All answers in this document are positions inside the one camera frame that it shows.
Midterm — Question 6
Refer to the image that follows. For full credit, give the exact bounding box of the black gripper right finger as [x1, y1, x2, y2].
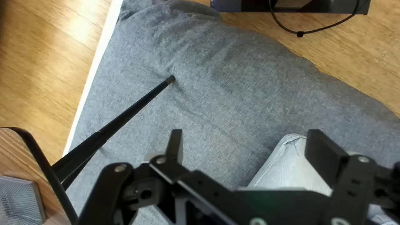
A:
[306, 131, 376, 197]

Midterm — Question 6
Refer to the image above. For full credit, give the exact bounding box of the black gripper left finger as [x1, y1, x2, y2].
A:
[151, 129, 183, 178]

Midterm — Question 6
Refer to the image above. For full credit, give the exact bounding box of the light grey upper pillow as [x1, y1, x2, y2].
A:
[246, 133, 400, 225]

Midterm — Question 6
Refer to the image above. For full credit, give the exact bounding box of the large grey floor pillow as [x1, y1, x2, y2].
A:
[68, 0, 400, 211]

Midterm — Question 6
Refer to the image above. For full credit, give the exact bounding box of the black cable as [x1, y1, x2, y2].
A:
[268, 0, 362, 39]

